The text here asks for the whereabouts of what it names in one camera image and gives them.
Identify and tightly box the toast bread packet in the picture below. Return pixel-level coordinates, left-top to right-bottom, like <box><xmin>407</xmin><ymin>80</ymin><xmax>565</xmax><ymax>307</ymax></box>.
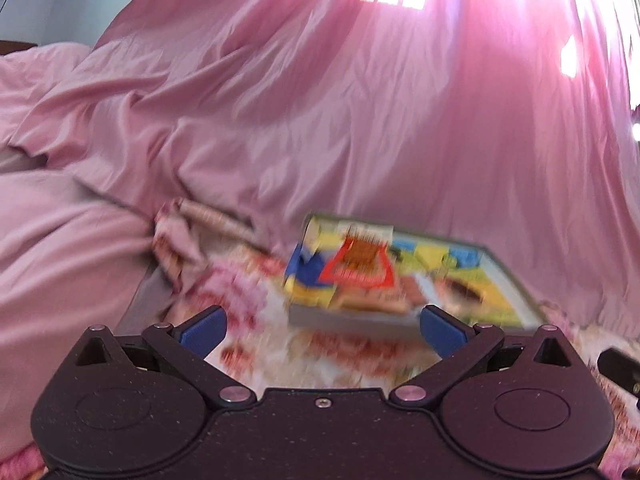
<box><xmin>330</xmin><ymin>286</ymin><xmax>418</xmax><ymax>315</ymax></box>

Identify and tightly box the pink draped curtain sheet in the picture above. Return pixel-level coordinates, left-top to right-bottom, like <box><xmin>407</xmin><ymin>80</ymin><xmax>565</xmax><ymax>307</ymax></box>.
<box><xmin>1</xmin><ymin>0</ymin><xmax>639</xmax><ymax>338</ymax></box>

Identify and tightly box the grey cardboard tray box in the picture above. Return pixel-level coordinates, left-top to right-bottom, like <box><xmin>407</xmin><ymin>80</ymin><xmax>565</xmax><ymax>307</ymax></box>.
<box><xmin>284</xmin><ymin>214</ymin><xmax>542</xmax><ymax>340</ymax></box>

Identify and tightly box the pink quilt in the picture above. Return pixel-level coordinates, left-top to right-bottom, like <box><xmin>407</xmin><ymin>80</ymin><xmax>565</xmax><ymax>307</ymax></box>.
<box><xmin>1</xmin><ymin>44</ymin><xmax>166</xmax><ymax>462</ymax></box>

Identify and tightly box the red tofu skewer snack packet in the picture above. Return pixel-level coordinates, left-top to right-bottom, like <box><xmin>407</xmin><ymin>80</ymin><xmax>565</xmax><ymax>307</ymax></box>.
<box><xmin>319</xmin><ymin>223</ymin><xmax>395</xmax><ymax>289</ymax></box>

